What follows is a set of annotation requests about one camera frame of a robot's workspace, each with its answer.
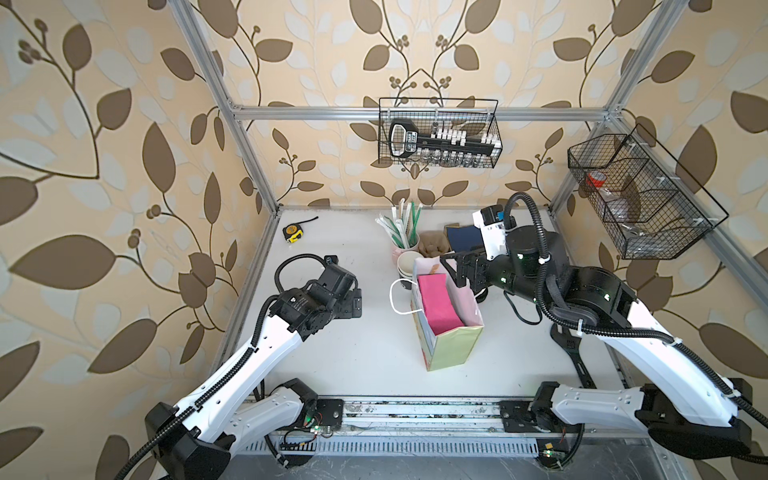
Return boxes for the cardboard tray with napkins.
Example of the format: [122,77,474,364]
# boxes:
[444,225,484,253]

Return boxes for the stacked pulp carriers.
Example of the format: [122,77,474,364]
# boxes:
[417,231,452,258]

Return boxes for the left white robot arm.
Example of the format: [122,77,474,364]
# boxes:
[115,255,362,479]

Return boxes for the back black wire basket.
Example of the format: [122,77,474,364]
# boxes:
[378,96,503,169]

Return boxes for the yellow black tape measure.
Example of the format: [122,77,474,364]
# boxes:
[282,216,318,244]

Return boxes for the side black wire basket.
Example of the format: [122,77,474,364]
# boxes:
[567,124,729,260]

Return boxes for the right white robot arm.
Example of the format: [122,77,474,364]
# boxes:
[440,225,767,464]

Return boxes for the pink cup with straws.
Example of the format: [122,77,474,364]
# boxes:
[375,199,423,263]

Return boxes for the black tool in basket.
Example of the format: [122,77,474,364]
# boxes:
[388,119,419,158]

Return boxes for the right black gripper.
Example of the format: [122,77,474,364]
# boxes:
[442,242,551,310]

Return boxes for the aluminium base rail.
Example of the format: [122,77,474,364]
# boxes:
[270,396,577,459]

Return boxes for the black paper cups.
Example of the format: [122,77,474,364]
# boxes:
[396,250,423,290]

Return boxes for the pink paper napkin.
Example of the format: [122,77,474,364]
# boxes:
[417,273,464,335]

